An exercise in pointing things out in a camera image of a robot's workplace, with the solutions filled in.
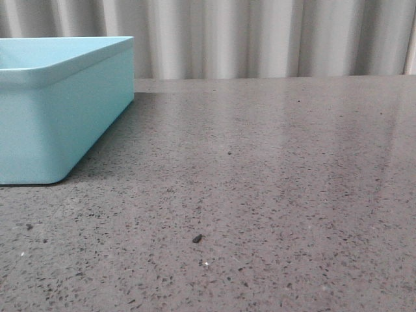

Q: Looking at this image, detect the light blue plastic box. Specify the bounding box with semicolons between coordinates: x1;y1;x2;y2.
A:
1;36;134;185

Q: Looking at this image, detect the small black debris chip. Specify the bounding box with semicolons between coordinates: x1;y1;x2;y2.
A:
192;234;203;244

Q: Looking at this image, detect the white pleated curtain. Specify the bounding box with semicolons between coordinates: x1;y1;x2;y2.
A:
1;1;415;79

